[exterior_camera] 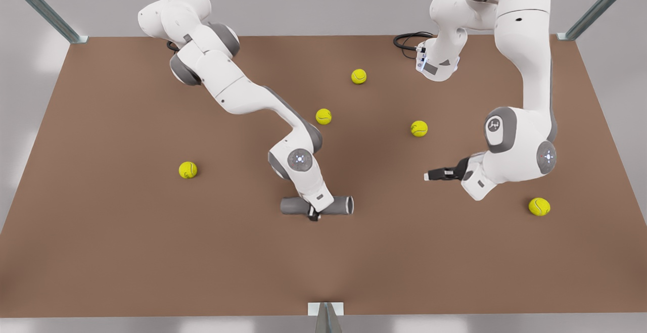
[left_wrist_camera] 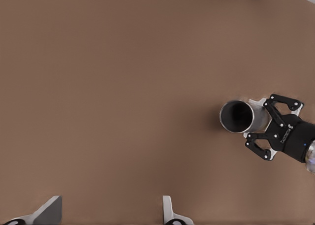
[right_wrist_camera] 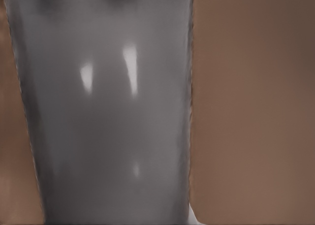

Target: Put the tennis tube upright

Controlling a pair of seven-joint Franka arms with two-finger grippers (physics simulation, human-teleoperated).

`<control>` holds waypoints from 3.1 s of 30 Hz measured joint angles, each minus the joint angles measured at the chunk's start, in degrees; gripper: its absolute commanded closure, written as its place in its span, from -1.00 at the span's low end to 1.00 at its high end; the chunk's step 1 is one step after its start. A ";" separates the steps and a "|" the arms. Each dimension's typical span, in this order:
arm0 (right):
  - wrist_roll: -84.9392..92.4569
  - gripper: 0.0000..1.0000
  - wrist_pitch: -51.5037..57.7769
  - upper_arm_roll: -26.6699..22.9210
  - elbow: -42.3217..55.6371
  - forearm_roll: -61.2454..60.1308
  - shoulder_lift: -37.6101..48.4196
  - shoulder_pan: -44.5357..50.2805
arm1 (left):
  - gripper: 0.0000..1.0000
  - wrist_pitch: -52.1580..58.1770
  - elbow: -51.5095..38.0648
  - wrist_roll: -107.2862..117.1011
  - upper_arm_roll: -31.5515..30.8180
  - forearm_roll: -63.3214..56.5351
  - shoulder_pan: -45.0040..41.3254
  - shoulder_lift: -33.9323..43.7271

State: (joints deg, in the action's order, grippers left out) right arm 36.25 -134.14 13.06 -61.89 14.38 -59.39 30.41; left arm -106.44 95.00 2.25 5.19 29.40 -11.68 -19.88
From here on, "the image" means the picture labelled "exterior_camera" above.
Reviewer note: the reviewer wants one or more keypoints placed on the grey tennis ball tube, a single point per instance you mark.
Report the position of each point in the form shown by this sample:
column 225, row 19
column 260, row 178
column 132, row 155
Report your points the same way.
column 335, row 205

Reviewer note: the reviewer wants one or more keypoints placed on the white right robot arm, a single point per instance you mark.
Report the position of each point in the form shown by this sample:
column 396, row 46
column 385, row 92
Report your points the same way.
column 237, row 90

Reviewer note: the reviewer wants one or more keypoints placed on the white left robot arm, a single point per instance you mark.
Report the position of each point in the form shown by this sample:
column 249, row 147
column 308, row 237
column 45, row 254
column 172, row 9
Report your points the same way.
column 520, row 70

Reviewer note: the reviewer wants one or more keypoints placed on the yellow tennis ball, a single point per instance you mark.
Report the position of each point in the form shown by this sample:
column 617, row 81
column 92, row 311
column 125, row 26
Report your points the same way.
column 359, row 76
column 539, row 206
column 419, row 128
column 187, row 170
column 323, row 116

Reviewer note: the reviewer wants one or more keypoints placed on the silver frame post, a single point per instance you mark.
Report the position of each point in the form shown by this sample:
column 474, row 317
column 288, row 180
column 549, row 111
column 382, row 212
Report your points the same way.
column 599, row 4
column 40, row 4
column 327, row 319

